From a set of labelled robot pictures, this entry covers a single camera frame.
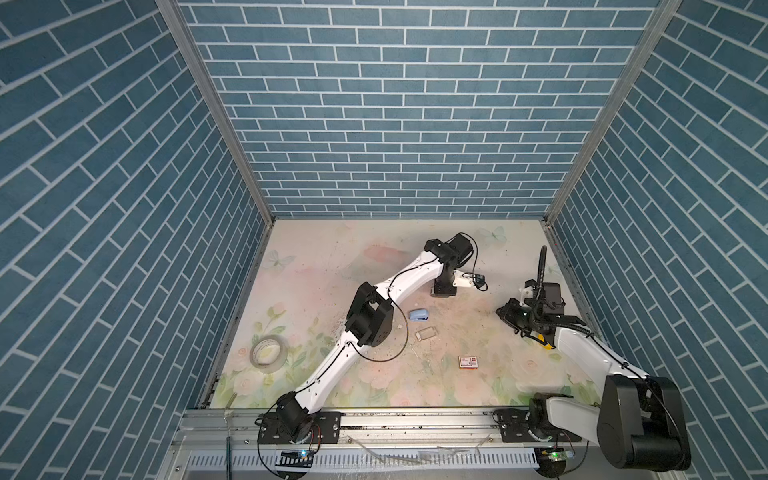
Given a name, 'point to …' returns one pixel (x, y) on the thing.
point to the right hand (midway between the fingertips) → (496, 306)
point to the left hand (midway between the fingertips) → (446, 284)
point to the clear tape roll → (279, 362)
